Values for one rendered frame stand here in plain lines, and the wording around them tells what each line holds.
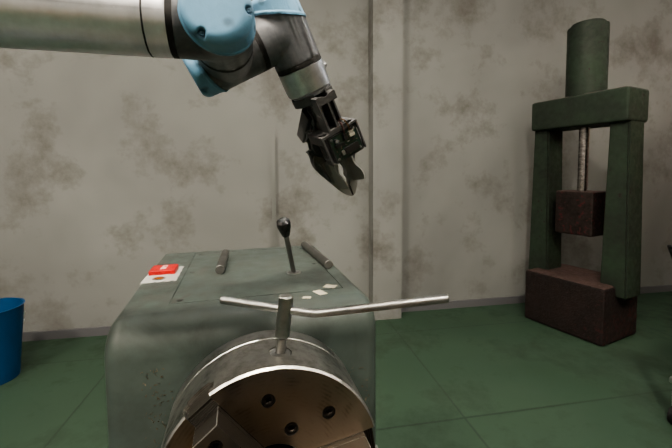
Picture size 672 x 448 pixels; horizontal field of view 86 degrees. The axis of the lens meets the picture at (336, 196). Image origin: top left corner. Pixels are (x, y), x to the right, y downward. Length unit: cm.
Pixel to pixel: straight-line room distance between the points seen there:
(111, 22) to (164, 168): 334
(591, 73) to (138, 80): 408
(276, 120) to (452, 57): 197
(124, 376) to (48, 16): 53
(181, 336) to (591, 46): 394
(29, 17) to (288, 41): 29
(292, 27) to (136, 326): 55
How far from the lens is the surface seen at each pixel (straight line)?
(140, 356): 72
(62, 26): 47
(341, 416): 62
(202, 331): 71
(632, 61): 566
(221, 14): 42
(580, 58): 412
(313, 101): 58
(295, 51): 58
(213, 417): 56
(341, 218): 373
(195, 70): 56
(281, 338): 58
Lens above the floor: 150
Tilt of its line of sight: 4 degrees down
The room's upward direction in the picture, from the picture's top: straight up
